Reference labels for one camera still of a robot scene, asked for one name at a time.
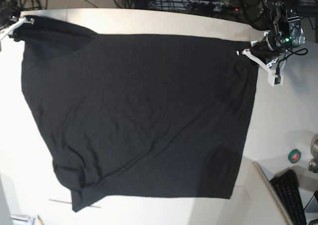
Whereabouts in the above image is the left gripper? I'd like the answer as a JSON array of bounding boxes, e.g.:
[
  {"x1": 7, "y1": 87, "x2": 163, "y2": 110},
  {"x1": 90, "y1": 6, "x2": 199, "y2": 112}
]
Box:
[{"x1": 236, "y1": 35, "x2": 286, "y2": 77}]

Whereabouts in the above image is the black t-shirt with colourful print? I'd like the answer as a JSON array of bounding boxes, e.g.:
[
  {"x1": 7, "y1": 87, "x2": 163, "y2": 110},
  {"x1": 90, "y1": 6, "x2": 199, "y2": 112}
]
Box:
[{"x1": 13, "y1": 16, "x2": 258, "y2": 212}]

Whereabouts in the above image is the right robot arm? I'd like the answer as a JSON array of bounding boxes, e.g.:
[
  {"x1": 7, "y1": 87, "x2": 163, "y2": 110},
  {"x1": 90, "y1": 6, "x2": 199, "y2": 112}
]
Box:
[{"x1": 0, "y1": 5, "x2": 34, "y2": 41}]

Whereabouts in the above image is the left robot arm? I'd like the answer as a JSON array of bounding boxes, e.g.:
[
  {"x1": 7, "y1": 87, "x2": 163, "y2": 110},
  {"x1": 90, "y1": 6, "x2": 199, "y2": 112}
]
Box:
[{"x1": 237, "y1": 0, "x2": 308, "y2": 85}]

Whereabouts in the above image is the black power strip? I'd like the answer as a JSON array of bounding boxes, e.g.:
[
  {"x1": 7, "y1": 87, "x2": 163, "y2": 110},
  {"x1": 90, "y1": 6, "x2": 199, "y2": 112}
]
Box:
[{"x1": 185, "y1": 1, "x2": 239, "y2": 14}]

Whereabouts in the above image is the green tape roll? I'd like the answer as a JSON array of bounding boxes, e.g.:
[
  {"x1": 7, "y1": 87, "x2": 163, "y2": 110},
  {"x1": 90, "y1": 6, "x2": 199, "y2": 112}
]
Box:
[{"x1": 288, "y1": 149, "x2": 302, "y2": 164}]

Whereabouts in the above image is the silver metal cylinder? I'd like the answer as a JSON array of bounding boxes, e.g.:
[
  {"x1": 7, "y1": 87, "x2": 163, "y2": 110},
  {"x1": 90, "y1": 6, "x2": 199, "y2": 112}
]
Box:
[{"x1": 308, "y1": 134, "x2": 318, "y2": 174}]

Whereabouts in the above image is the black keyboard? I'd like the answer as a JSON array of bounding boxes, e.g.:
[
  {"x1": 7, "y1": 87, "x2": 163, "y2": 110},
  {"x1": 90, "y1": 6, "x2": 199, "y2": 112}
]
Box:
[{"x1": 270, "y1": 169, "x2": 307, "y2": 225}]

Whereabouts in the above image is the beige partition panel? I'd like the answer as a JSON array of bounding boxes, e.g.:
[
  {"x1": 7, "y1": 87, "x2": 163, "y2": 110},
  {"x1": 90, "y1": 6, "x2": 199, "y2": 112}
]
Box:
[{"x1": 233, "y1": 161, "x2": 295, "y2": 225}]

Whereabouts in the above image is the yellow pencil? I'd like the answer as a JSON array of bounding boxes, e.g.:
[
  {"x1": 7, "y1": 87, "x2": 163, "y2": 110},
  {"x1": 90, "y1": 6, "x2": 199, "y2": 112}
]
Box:
[{"x1": 37, "y1": 215, "x2": 44, "y2": 225}]

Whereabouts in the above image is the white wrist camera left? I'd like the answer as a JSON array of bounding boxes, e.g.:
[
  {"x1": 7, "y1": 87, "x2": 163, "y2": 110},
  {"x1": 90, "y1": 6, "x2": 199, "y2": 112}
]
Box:
[{"x1": 267, "y1": 74, "x2": 284, "y2": 86}]

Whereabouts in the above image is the white cable slot cover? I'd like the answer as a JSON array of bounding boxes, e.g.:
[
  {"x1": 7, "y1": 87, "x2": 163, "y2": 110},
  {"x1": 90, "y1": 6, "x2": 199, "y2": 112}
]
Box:
[{"x1": 48, "y1": 199, "x2": 102, "y2": 209}]

